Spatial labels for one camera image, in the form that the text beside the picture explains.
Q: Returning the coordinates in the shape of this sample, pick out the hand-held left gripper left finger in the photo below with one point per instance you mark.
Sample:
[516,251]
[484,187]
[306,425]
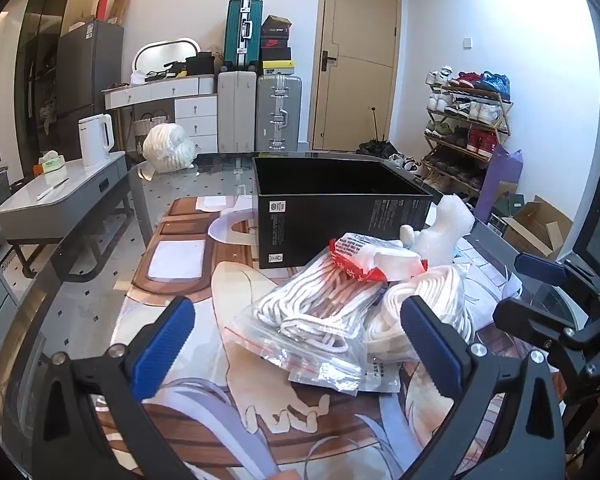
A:
[164,342]

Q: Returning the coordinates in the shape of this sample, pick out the black umbrella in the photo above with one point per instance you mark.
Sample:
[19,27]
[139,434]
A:
[375,147]

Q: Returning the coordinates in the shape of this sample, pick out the printed table mat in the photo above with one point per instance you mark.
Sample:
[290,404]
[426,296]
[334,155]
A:
[260,410]

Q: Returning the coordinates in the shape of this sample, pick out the silver suitcase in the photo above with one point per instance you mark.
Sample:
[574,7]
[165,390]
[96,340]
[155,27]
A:
[279,110]

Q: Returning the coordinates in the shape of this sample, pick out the wicker basket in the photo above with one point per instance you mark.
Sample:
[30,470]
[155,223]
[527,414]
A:
[147,127]

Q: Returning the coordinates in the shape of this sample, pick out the pile of floor shoes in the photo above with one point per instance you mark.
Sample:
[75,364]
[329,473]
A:
[405,162]

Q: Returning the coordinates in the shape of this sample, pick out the black and yellow shoe box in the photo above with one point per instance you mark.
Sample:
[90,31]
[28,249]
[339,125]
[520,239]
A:
[276,67]

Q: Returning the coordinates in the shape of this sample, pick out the white vanity dresser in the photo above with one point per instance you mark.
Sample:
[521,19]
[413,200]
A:
[195,115]

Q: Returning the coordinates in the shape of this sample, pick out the beige wooden door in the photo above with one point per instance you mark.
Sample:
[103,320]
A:
[355,60]

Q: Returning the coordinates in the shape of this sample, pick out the grey fridge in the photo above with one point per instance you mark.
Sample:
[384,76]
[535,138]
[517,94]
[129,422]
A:
[90,70]

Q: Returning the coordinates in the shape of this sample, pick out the open cardboard box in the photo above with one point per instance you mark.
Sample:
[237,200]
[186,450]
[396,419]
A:
[535,230]

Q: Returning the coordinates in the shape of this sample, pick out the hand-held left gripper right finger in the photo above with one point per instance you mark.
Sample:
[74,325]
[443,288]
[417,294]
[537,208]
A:
[432,347]

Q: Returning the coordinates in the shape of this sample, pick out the green tissue box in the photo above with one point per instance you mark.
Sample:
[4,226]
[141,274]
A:
[50,164]

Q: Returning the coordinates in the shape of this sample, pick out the dark glass cabinet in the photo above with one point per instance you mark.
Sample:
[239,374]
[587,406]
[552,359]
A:
[40,60]

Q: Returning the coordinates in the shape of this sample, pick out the black and red shoe box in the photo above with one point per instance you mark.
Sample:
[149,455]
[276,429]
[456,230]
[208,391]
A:
[275,49]

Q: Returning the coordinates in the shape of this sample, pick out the silver medicine sachet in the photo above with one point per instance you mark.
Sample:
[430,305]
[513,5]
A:
[380,376]

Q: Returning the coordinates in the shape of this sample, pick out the rows of shoes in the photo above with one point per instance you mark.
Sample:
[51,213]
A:
[480,140]

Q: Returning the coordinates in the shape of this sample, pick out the white pen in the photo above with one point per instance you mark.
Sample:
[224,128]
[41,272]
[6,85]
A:
[52,188]

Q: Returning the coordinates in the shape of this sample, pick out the dark green box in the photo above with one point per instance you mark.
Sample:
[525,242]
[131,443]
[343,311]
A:
[505,207]

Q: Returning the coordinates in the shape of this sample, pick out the white plush toy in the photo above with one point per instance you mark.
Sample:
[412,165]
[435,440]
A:
[445,230]

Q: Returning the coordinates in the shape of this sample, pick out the white electric kettle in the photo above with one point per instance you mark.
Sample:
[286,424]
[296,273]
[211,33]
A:
[95,140]

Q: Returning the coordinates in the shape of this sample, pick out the black cardboard box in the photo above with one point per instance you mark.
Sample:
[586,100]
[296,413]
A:
[305,230]

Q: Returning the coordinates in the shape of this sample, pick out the white suitcase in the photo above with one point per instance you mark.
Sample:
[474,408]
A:
[236,110]

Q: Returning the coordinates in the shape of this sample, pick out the white framed mirror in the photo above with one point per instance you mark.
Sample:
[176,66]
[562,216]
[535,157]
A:
[165,55]

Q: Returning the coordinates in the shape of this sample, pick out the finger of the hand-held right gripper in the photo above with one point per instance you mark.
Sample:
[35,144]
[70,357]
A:
[540,267]
[527,320]

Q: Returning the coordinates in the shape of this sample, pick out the red and white gauze packet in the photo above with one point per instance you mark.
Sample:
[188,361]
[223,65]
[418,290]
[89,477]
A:
[380,262]

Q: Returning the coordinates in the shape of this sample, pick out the teal suitcase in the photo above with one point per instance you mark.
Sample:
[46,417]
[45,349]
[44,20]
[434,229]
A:
[242,35]

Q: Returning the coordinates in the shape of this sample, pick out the white chunky yarn bundle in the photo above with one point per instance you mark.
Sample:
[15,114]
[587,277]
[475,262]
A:
[167,147]

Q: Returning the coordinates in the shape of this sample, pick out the metal shoe rack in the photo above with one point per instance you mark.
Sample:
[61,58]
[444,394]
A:
[502,110]

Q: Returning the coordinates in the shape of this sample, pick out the black bag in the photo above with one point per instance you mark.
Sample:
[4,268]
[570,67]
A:
[200,64]

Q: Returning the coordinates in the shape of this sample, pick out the grey side table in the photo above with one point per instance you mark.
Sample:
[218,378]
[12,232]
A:
[55,205]

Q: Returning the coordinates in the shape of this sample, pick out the purple bag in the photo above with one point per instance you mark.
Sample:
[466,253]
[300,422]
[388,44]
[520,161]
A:
[497,180]

